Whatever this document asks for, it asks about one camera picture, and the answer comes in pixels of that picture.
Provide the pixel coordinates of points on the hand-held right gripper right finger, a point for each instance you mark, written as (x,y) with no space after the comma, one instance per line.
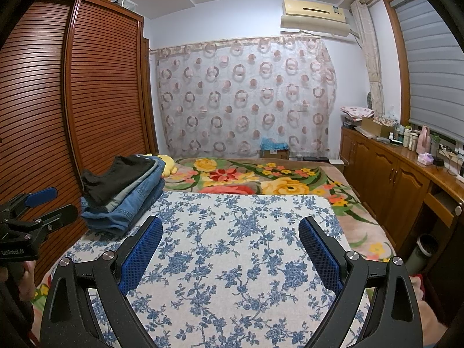
(319,253)

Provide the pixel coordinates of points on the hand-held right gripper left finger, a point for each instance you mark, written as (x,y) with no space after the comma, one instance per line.
(141,253)

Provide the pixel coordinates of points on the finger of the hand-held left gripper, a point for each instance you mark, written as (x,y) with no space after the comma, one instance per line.
(41,194)
(60,212)

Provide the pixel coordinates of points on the black pants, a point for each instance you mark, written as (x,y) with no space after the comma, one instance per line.
(116,176)

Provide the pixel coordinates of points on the grey-green folded pants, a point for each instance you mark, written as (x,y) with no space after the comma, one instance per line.
(139,188)

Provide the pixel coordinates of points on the person's left hand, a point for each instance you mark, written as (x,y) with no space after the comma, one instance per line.
(28,279)

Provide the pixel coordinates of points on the blue folded jeans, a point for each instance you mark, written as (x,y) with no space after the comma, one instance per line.
(119,221)

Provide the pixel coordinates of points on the blue floral bed sheet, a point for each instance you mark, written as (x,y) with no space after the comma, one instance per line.
(232,261)

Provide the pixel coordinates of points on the yellow plush toy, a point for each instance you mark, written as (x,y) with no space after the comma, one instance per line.
(167,165)

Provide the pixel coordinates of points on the colourful floral blanket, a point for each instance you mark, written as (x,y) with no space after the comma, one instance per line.
(253,174)

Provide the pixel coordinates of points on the wooden sideboard cabinet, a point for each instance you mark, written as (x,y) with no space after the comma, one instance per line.
(384,174)

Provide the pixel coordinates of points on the grey waste bin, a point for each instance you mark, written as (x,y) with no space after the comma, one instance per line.
(424,248)

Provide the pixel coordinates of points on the wooden louvered wardrobe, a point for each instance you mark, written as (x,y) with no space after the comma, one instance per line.
(101,79)

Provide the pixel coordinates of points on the open cardboard box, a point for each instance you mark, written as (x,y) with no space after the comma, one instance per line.
(373,127)

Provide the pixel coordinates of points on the small pink box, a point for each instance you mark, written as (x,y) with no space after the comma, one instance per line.
(426,159)

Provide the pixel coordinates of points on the row of toiletry bottles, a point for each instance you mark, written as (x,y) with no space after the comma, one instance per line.
(411,139)

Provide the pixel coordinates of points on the pink bottle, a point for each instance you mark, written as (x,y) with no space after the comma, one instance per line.
(422,143)

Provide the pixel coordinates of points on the grey desk fan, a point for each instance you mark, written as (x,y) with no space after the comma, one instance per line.
(370,101)

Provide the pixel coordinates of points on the circle-patterned sheer curtain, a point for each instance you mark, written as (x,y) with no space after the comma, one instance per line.
(246,98)

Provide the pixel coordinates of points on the beige window curtain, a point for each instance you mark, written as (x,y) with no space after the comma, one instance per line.
(369,50)

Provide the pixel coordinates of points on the white storage box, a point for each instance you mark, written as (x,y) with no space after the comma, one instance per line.
(128,3)

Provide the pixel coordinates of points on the grey window blind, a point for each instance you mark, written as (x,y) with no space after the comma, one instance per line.
(431,61)

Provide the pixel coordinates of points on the cream air conditioner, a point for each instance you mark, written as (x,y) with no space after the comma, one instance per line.
(313,14)

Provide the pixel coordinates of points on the wooden window frame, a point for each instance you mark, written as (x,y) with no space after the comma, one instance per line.
(395,43)

